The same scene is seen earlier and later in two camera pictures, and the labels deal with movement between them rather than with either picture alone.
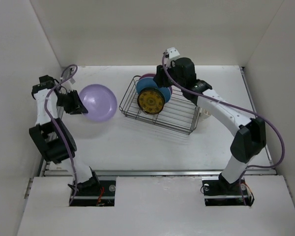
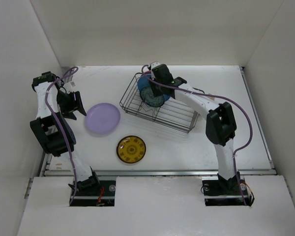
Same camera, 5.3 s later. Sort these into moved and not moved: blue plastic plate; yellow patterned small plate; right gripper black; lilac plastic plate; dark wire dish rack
Moved: lilac plastic plate; yellow patterned small plate; right gripper black
Not moved: blue plastic plate; dark wire dish rack
